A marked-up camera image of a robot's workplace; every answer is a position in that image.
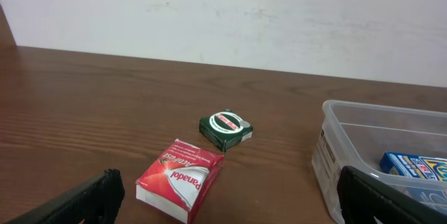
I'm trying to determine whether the blue Kool Fever box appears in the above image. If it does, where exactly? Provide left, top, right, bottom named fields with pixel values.
left=379, top=151, right=446, bottom=181

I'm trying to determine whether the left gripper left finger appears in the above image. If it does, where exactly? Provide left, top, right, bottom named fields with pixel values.
left=7, top=169, right=125, bottom=224

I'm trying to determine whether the green Zam-Buk box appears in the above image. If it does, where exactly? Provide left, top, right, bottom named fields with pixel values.
left=199, top=109, right=254, bottom=153

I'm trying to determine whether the red Panadol box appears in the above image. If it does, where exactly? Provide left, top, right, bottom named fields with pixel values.
left=135, top=139, right=224, bottom=224

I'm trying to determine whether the clear plastic container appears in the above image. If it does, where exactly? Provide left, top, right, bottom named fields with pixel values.
left=312, top=100, right=446, bottom=223

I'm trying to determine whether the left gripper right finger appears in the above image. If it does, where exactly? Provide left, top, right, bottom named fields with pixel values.
left=337, top=165, right=446, bottom=224

